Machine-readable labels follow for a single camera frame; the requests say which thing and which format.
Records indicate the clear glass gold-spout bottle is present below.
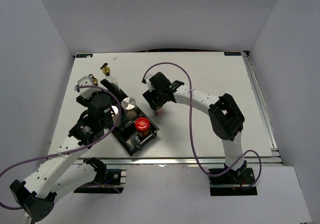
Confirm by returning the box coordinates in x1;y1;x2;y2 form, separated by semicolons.
89;74;99;86

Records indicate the white-lid orange spice jar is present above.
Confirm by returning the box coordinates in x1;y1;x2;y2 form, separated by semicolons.
152;107;164;116

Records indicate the tall silver-lid white shaker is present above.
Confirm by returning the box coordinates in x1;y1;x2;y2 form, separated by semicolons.
121;97;138;121

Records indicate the red-lid brown jar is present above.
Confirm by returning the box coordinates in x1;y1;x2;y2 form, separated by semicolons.
134;117;151;139

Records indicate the blue-label silver-lid shaker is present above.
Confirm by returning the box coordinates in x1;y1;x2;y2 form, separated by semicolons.
110;105;121;128

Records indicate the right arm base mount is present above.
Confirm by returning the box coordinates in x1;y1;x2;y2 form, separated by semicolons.
209;168;258;197

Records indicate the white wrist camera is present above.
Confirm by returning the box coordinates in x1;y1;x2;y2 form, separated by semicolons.
74;75;100;100
141;73;155;92

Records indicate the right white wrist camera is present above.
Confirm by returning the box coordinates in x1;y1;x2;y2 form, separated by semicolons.
141;73;155;92

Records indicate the black organizer tray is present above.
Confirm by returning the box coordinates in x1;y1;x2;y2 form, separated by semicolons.
99;77;160;157

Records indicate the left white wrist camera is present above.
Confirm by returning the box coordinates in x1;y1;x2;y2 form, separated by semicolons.
74;75;100;100

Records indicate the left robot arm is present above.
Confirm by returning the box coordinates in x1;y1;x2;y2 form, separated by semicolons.
9;87;119;222

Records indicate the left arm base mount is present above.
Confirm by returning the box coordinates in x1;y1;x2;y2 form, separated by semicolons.
73;158;127;194

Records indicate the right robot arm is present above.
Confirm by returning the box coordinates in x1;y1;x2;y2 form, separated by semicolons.
142;72;247;184

